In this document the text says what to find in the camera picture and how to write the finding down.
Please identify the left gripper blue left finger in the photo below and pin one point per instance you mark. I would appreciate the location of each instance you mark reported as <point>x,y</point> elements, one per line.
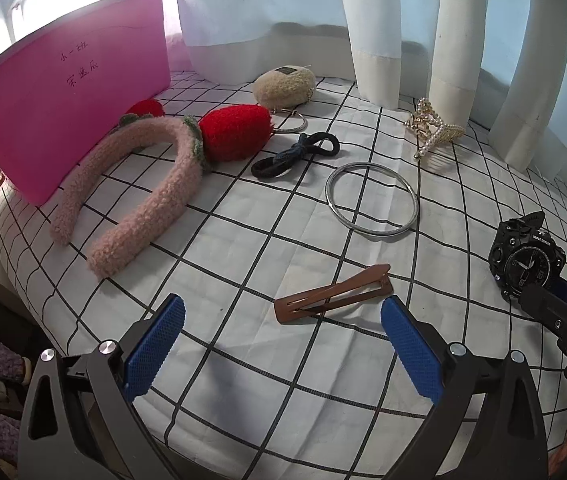
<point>147,344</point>

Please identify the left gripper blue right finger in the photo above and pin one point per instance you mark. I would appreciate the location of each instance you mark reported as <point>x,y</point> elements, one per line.
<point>420,361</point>

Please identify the brown metal hair clip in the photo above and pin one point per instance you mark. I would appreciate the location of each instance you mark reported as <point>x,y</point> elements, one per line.
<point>371,283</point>

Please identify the gold pearl hair claw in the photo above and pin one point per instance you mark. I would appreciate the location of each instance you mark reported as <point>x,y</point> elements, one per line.
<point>429,128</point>

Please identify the black grid white cloth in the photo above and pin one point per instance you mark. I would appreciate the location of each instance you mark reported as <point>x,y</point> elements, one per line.
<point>325,398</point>

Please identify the silver metal bangle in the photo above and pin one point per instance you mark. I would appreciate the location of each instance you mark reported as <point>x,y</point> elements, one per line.
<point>373,199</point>

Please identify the white curtain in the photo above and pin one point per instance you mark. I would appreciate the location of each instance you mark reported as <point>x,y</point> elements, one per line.
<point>500,63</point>

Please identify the pink plastic basin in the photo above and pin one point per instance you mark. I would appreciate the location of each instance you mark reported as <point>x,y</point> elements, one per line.
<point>63,87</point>

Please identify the beige plush keychain pouch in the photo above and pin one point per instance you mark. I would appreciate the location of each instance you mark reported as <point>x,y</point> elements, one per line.
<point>283,89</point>

